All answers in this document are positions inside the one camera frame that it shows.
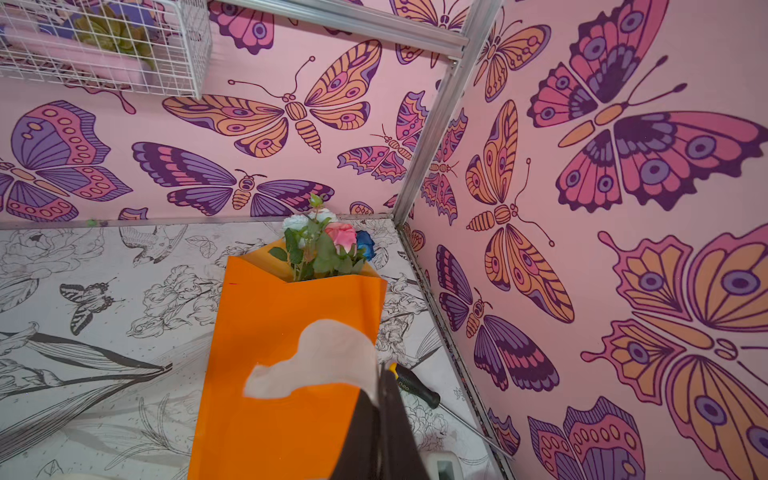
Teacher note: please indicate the white fake flower stem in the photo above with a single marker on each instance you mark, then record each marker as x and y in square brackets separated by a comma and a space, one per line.
[307, 248]

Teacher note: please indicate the orange wrapping paper sheet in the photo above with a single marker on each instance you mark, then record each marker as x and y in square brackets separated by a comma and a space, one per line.
[261, 315]

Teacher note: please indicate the black handled screwdriver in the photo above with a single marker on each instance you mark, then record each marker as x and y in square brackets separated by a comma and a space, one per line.
[408, 381]

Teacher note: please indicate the blue fake flower stem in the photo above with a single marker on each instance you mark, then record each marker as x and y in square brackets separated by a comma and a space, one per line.
[365, 245]

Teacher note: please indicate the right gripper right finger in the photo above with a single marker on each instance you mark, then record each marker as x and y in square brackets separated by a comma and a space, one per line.
[399, 456]

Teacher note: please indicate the white wire wall basket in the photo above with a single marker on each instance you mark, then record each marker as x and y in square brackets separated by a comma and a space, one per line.
[149, 47]

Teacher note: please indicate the white ribbon bundle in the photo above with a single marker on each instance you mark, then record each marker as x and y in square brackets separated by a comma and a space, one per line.
[329, 352]

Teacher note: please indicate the white grey small device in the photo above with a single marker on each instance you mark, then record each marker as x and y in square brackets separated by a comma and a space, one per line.
[442, 465]

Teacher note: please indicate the pink fake rose stem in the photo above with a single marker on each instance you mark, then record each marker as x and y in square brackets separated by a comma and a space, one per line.
[337, 251]

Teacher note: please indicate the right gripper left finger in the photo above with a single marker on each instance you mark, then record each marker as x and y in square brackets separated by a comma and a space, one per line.
[359, 457]

